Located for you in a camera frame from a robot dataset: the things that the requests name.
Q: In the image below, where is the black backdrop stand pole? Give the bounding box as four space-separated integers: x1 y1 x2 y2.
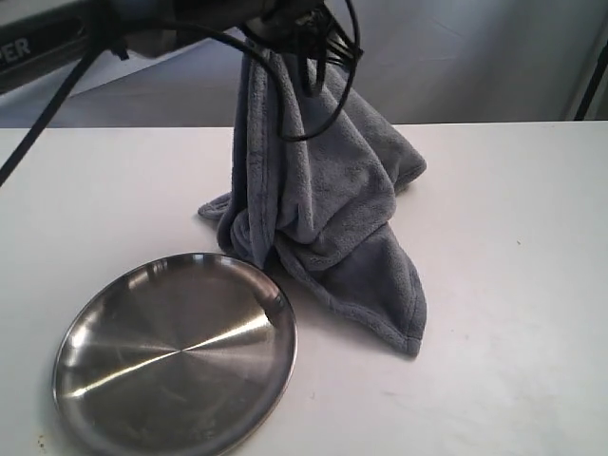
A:
574 43 608 122

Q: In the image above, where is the grey fleece cloth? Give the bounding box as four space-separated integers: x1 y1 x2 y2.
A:
199 51 427 357

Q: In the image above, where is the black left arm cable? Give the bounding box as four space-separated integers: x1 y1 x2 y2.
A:
0 0 362 189

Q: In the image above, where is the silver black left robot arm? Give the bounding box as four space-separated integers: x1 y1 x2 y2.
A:
1 0 363 93

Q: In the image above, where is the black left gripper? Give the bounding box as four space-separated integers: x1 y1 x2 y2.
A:
239 1 363 67

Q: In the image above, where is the blue-grey backdrop cloth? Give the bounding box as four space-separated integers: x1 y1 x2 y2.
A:
0 0 608 128

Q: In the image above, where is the round stainless steel plate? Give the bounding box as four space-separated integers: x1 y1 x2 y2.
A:
52 253 297 455

